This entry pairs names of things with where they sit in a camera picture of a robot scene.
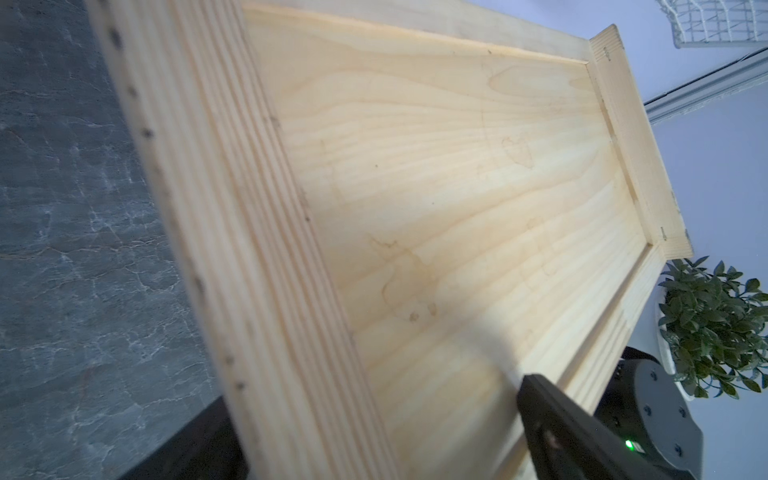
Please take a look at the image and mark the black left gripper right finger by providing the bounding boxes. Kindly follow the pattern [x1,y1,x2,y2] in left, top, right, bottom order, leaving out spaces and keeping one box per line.
[517,374,678,479]

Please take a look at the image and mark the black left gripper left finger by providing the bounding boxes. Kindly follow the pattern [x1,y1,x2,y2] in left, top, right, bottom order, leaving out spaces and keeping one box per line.
[121,396,249,480]

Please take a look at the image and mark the light wooden two-tier shelf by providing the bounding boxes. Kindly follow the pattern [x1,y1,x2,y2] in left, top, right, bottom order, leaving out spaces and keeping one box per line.
[86,1,692,479]

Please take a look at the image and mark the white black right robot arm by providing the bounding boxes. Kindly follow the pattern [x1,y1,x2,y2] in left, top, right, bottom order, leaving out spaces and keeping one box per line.
[594,346,704,479]

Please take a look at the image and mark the large potted green plant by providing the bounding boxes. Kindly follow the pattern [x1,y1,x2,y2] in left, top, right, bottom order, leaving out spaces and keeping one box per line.
[658,257,767,400]

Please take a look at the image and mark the aluminium frame corner post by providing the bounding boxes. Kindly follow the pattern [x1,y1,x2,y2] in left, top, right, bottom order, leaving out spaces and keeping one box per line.
[644,48,767,125]

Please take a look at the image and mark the white wire wall rack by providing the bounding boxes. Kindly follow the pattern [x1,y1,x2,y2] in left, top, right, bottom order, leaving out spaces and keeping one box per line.
[656,0,767,49]

